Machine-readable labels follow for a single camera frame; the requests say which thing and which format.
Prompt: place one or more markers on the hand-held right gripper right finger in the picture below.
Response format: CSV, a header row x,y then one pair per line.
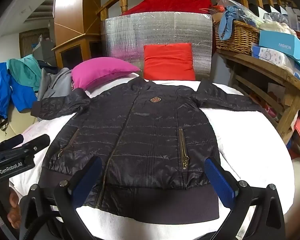
x,y
220,182

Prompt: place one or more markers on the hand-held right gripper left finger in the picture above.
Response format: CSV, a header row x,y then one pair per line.
x,y
90,177

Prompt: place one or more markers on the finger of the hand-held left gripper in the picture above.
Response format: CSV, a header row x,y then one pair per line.
x,y
15,141
37,142

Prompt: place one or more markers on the black quilted jacket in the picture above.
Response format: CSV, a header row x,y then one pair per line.
x,y
140,142

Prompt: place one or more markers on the person's left hand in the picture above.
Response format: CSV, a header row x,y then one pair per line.
x,y
13,205

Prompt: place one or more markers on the beige sofa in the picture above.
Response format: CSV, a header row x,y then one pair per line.
x,y
17,122

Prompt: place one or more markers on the white fleece blanket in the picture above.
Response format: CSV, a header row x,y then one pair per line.
x,y
252,142

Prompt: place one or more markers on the blue jacket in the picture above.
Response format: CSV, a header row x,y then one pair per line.
x,y
0,87

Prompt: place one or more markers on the grey garment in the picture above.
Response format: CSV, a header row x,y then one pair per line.
x,y
52,85

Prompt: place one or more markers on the teal shirt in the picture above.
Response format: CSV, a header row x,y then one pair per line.
x,y
22,72

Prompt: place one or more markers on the pink pillow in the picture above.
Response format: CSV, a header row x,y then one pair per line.
x,y
102,70

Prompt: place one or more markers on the wooden lattice window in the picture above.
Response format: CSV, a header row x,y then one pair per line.
x,y
30,41

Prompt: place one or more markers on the wooden side table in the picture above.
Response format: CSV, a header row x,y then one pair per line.
x,y
285,80

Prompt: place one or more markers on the red pillow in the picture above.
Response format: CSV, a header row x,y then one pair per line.
x,y
168,62

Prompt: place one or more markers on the wooden cabinet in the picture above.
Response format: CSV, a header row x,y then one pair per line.
x,y
70,10

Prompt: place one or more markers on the white printed box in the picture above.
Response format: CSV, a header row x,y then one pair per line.
x,y
272,56

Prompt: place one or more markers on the silver foil insulation mat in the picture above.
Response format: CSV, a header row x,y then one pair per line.
x,y
130,35

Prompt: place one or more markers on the wicker basket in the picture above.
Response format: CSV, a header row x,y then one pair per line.
x,y
240,37

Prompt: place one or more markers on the light blue cardboard box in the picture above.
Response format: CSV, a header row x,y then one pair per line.
x,y
280,45

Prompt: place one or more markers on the light blue cloth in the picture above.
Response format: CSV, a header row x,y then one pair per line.
x,y
226,26

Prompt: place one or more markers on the cream cloth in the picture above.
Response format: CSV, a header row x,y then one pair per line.
x,y
277,27

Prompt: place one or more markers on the clear plastic bag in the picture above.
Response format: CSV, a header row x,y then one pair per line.
x,y
276,17

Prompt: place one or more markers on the red velvet cloth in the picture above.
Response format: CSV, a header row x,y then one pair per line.
x,y
175,0

